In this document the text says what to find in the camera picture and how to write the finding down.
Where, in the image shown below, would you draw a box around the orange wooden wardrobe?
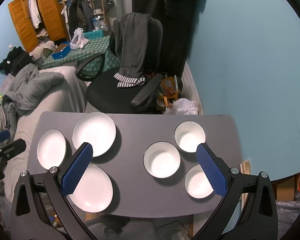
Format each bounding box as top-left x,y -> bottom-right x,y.
8,0 -> 69,53

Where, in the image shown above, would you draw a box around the black clothes pile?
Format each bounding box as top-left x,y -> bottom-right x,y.
0,47 -> 34,76

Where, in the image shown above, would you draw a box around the blue box on table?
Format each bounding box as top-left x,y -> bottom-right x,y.
51,42 -> 71,60

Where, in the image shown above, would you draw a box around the white plastic bag on floor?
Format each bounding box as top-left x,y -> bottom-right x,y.
164,98 -> 198,115

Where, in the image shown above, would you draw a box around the black hanging coat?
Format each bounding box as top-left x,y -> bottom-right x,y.
132,0 -> 198,77

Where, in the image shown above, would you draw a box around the orange bag on floor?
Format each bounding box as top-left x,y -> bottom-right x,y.
157,76 -> 179,108

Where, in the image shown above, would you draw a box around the white bowl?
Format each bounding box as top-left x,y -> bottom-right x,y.
174,121 -> 206,153
143,141 -> 181,179
184,164 -> 213,199

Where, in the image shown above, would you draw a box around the white bag on table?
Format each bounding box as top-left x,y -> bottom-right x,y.
70,28 -> 85,50

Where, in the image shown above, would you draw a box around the wooden boards by wall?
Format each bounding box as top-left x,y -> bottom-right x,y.
239,159 -> 251,205

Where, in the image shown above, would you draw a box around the white plate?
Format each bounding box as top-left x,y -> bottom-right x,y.
69,164 -> 114,213
72,112 -> 116,157
37,129 -> 67,170

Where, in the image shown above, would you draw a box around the grey sweatpants on chair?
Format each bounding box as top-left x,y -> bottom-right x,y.
113,12 -> 152,88

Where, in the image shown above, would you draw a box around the green checkered tablecloth table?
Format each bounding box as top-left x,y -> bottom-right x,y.
40,36 -> 120,72

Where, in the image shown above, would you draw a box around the teal cardboard box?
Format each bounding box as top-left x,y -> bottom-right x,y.
83,30 -> 106,40

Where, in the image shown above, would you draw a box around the black office chair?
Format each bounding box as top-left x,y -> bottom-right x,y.
76,12 -> 164,114

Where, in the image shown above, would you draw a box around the grey duvet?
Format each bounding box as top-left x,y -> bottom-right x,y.
2,64 -> 65,116

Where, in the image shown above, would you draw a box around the clothes rack with garments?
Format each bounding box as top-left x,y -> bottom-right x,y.
61,0 -> 94,39

